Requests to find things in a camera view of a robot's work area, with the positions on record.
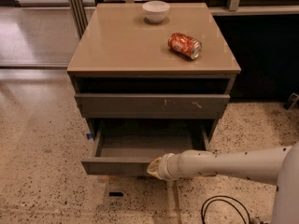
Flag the grey drawer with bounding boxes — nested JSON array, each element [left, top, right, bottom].
[[75, 93, 230, 119], [81, 127, 209, 176]]

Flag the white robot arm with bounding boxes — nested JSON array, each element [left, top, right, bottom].
[[147, 143, 299, 224]]

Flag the grey top drawer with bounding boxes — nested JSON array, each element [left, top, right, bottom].
[[75, 93, 230, 119]]

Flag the grey drawer cabinet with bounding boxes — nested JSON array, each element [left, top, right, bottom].
[[66, 2, 242, 151]]

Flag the black floor outlet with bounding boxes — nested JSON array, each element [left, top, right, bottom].
[[108, 191, 123, 197]]

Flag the blue tape piece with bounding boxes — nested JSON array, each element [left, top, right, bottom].
[[86, 133, 93, 140]]

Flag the red soda can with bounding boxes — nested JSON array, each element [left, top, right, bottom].
[[168, 33, 202, 60]]

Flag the white ceramic bowl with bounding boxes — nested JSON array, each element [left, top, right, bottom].
[[142, 1, 170, 23]]

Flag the dark floor object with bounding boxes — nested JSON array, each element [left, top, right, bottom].
[[283, 92, 299, 110]]

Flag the black floor cable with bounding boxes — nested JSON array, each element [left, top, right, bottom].
[[200, 195, 252, 224]]

